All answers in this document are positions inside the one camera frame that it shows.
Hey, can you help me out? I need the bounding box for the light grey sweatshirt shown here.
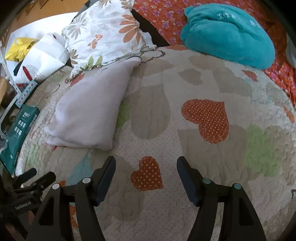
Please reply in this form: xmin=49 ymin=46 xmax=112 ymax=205
xmin=44 ymin=57 xmax=142 ymax=151

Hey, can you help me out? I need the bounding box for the teal cardboard box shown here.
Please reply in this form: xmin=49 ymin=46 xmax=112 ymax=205
xmin=1 ymin=105 xmax=40 ymax=175

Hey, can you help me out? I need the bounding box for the light blue patterned strip box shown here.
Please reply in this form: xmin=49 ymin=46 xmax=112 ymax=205
xmin=16 ymin=80 xmax=38 ymax=108

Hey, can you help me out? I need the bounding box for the heart pattern quilt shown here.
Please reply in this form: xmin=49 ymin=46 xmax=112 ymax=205
xmin=16 ymin=46 xmax=295 ymax=240

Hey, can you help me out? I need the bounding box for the white plastic bag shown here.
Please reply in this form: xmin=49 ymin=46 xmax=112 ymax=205
xmin=6 ymin=12 xmax=77 ymax=84

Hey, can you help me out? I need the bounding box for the yellow plastic bag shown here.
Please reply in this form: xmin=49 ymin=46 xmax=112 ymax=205
xmin=5 ymin=37 xmax=39 ymax=62

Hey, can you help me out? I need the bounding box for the white floral pillow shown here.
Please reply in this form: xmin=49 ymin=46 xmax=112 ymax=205
xmin=62 ymin=1 xmax=156 ymax=78

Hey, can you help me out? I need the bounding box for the teal bundled cloth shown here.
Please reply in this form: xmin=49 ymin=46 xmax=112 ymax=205
xmin=180 ymin=4 xmax=275 ymax=70

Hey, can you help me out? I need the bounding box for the orange floral blanket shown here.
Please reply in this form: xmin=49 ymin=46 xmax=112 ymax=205
xmin=132 ymin=1 xmax=295 ymax=102

